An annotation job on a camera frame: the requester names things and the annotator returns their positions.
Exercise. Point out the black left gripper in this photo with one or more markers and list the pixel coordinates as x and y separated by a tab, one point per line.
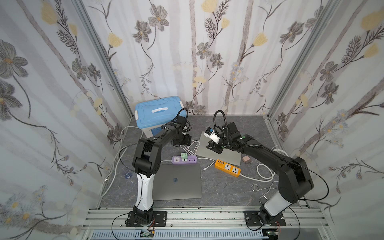
184	139

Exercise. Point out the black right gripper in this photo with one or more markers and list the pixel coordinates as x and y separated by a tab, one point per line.
216	146

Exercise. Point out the pink usb charger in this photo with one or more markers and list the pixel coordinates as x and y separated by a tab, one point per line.
246	159

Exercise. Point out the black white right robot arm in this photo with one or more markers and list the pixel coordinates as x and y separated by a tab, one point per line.
295	179

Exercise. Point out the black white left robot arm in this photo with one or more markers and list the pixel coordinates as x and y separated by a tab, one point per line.
147	161

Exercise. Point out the silver apple laptop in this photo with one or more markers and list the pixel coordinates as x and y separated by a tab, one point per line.
226	156

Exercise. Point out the dark grey laptop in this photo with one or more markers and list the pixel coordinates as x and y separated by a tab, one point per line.
177	182

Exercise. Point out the purple power strip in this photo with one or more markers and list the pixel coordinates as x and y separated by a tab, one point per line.
178	160

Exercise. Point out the orange power strip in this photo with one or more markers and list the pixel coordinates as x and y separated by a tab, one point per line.
227	168

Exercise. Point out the blue lid storage box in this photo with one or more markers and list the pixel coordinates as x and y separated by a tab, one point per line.
151	115

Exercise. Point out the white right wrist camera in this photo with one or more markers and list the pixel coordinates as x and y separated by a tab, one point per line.
212	135

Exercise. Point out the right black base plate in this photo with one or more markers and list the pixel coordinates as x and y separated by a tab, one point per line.
255	219

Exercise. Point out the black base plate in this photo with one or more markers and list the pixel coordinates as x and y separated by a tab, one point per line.
159	218
255	219

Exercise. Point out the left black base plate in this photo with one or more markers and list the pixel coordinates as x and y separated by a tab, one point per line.
159	218

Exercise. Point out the aluminium rail frame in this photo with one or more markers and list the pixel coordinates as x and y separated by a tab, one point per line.
206	223

